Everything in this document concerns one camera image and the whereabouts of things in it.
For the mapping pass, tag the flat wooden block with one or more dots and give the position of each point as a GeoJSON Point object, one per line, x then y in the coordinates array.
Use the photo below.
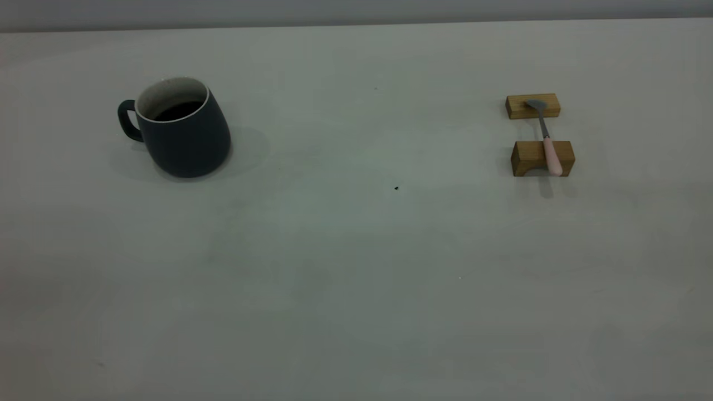
{"type": "Point", "coordinates": [518, 107]}

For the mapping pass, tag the dark coffee liquid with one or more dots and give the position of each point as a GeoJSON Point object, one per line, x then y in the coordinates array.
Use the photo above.
{"type": "Point", "coordinates": [179, 111]}

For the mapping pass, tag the dark grey ceramic mug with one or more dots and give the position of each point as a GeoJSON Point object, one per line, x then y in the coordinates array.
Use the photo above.
{"type": "Point", "coordinates": [186, 145]}

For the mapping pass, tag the arched wooden block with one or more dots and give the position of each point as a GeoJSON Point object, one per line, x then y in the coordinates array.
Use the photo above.
{"type": "Point", "coordinates": [529, 153]}

